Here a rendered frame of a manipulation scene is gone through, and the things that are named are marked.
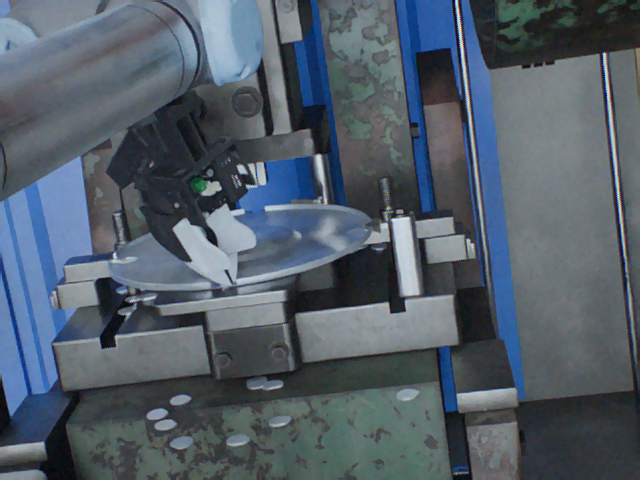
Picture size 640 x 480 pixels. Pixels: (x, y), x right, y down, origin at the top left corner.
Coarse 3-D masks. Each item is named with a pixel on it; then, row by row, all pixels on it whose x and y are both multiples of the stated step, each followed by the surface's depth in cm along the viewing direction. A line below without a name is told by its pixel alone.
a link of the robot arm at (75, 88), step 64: (128, 0) 92; (192, 0) 90; (0, 64) 71; (64, 64) 74; (128, 64) 79; (192, 64) 87; (256, 64) 93; (0, 128) 67; (64, 128) 72; (0, 192) 65
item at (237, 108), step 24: (264, 0) 132; (264, 24) 132; (264, 48) 133; (288, 48) 138; (264, 72) 134; (288, 72) 134; (216, 96) 132; (240, 96) 130; (264, 96) 132; (288, 96) 135; (216, 120) 133; (240, 120) 132; (264, 120) 132; (288, 120) 135
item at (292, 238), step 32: (256, 224) 143; (288, 224) 141; (320, 224) 139; (352, 224) 137; (128, 256) 138; (160, 256) 136; (256, 256) 129; (288, 256) 128; (320, 256) 126; (160, 288) 123; (192, 288) 122
